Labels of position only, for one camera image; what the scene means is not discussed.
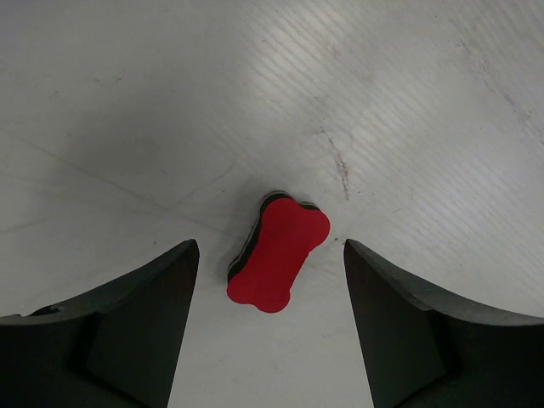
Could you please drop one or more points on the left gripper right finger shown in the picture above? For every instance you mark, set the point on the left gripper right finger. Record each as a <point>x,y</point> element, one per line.
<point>425,346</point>

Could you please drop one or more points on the red bone-shaped eraser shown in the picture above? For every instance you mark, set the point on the red bone-shaped eraser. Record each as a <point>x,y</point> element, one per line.
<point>285,233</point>

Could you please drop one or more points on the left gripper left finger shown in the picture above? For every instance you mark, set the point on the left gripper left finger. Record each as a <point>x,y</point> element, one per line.
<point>116,345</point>

